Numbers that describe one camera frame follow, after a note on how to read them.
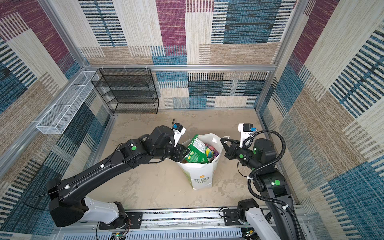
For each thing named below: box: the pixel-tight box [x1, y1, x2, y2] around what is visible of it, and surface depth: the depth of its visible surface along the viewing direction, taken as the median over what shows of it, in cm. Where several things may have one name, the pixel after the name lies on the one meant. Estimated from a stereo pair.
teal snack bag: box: [205, 147, 215, 159], surface depth 76 cm
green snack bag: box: [184, 134, 209, 164], surface depth 71 cm
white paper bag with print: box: [176, 133, 223, 190], surface depth 73 cm
